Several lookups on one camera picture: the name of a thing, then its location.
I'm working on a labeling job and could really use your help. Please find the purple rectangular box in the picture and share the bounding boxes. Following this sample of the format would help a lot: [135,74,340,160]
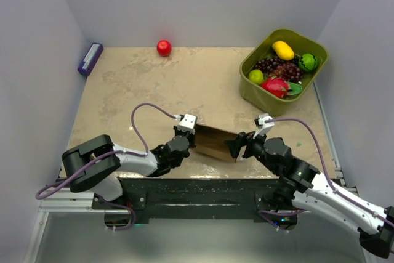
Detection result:
[78,42,104,77]

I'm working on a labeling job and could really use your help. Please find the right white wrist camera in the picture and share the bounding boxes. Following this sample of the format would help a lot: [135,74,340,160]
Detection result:
[253,113,275,139]

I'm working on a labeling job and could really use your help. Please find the red dragon fruit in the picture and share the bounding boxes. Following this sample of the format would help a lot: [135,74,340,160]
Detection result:
[260,76,303,99]

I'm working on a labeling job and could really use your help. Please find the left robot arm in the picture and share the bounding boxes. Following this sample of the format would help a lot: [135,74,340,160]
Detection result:
[62,124,195,209]

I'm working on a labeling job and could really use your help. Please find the green lime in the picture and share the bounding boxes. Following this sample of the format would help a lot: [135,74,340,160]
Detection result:
[248,69,265,85]

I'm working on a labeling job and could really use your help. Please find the dark purple grapes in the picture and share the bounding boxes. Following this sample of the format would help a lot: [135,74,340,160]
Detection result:
[253,56,304,83]

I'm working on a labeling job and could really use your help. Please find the red apple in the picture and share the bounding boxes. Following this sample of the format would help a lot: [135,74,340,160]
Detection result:
[156,39,172,57]

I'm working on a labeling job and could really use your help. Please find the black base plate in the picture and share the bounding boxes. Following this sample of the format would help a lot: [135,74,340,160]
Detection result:
[92,178,298,230]

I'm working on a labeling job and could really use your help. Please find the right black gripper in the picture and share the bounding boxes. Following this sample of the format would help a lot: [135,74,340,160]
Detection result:
[223,127,279,175]

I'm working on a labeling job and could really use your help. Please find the olive green plastic bin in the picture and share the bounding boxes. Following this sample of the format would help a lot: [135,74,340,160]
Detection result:
[239,28,328,116]

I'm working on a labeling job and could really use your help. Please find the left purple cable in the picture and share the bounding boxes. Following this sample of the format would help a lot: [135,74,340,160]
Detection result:
[35,102,182,201]

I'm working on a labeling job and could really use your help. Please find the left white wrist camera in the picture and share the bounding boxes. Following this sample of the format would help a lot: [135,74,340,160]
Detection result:
[176,113,198,134]

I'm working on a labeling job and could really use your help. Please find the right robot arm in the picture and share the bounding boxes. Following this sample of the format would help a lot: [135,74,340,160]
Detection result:
[225,132,393,259]

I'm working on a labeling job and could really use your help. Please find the yellow mango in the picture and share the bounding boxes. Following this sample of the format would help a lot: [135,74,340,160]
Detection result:
[271,41,295,60]

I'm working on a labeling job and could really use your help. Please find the brown cardboard box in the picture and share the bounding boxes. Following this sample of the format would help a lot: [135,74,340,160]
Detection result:
[194,124,238,163]

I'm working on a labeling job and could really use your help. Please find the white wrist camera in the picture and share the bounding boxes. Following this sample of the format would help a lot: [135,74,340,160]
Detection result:
[253,113,275,139]
[176,113,198,134]

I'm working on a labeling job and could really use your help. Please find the small green watermelon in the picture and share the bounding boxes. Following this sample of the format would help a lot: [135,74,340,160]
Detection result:
[298,53,318,73]

